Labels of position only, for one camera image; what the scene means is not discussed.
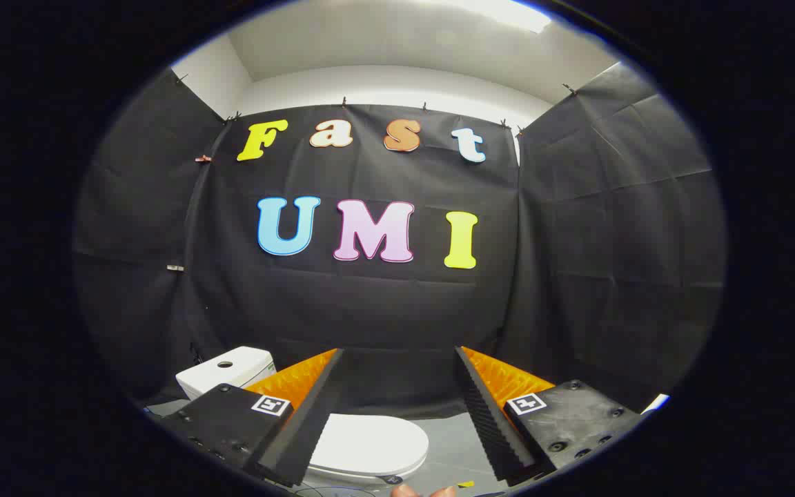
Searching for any black backdrop cloth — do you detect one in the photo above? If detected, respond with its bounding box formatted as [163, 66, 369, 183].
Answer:
[73, 61, 728, 418]

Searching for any white toilet body with tank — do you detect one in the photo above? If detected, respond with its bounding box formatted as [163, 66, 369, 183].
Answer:
[175, 347, 429, 487]

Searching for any white toilet lid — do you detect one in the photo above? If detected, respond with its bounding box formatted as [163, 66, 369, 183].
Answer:
[308, 413, 430, 483]

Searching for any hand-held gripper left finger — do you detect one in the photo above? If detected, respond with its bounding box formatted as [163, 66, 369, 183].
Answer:
[159, 349, 345, 488]

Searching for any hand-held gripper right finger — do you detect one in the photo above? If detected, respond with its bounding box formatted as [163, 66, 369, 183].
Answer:
[455, 346, 645, 484]

